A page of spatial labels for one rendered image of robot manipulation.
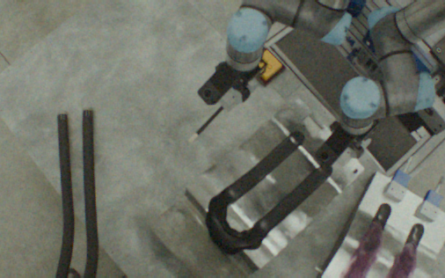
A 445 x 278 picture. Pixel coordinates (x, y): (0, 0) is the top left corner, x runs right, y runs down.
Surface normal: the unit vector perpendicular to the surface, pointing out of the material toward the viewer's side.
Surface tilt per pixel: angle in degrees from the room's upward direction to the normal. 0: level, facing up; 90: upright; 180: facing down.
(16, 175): 0
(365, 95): 11
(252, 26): 0
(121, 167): 0
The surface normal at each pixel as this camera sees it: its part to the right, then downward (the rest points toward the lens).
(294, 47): 0.04, -0.25
